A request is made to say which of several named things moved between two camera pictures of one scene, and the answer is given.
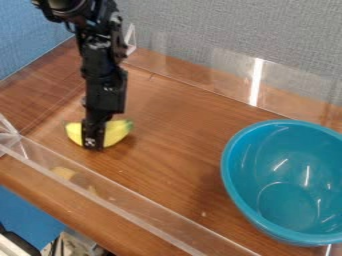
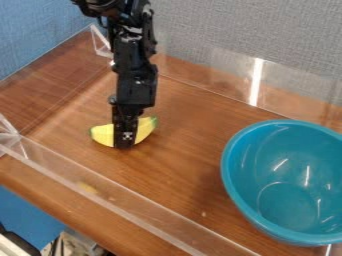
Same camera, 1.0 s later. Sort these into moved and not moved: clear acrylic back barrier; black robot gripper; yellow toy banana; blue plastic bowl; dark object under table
Moved: yellow toy banana; black robot gripper
Not moved: blue plastic bowl; dark object under table; clear acrylic back barrier
